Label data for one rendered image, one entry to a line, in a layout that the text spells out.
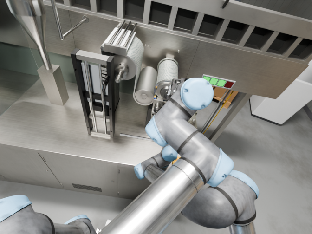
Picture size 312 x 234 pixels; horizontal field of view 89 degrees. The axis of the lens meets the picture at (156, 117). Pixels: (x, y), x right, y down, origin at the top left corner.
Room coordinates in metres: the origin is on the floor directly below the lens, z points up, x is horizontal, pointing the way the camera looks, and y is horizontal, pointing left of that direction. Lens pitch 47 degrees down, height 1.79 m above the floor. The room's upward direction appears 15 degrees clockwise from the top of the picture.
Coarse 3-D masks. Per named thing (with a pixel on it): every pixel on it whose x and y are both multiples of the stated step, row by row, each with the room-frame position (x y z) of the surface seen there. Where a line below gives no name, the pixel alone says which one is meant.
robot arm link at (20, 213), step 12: (0, 204) 0.03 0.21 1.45; (12, 204) 0.04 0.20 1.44; (24, 204) 0.04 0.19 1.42; (0, 216) 0.02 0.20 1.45; (12, 216) 0.02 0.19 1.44; (24, 216) 0.02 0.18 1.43; (36, 216) 0.03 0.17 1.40; (48, 216) 0.04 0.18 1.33; (84, 216) 0.10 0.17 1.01; (0, 228) 0.00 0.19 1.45; (12, 228) 0.01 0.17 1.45; (24, 228) 0.01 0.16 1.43; (36, 228) 0.01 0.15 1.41; (48, 228) 0.02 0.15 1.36; (60, 228) 0.03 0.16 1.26; (72, 228) 0.04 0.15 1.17; (84, 228) 0.06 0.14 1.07
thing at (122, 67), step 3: (120, 63) 0.69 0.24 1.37; (123, 63) 0.69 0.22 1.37; (117, 66) 0.66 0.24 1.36; (120, 66) 0.66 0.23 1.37; (123, 66) 0.67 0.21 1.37; (126, 66) 0.68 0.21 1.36; (117, 69) 0.64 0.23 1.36; (120, 69) 0.64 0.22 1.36; (123, 69) 0.65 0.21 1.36; (126, 69) 0.67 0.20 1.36; (114, 72) 0.63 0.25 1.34; (123, 72) 0.64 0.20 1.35; (126, 72) 0.65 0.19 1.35; (114, 75) 0.63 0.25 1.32; (123, 75) 0.64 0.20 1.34; (126, 75) 0.64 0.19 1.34; (123, 78) 0.64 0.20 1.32
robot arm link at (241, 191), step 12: (228, 180) 0.26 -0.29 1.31; (240, 180) 0.26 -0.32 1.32; (252, 180) 0.28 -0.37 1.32; (228, 192) 0.21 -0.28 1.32; (240, 192) 0.22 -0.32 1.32; (252, 192) 0.24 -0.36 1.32; (240, 204) 0.19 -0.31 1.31; (252, 204) 0.21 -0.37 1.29; (240, 216) 0.17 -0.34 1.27; (252, 216) 0.18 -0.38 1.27; (240, 228) 0.15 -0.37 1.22; (252, 228) 0.16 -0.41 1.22
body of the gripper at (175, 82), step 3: (174, 78) 0.49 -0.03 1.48; (183, 78) 0.45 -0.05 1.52; (186, 78) 0.45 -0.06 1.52; (174, 81) 0.49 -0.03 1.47; (177, 81) 0.50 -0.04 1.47; (180, 81) 0.50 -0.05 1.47; (183, 81) 0.44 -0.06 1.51; (171, 84) 0.51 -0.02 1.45; (174, 84) 0.48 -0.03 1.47; (177, 84) 0.48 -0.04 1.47; (171, 87) 0.51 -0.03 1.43; (174, 87) 0.48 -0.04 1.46; (171, 90) 0.47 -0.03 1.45; (171, 93) 0.46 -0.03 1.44
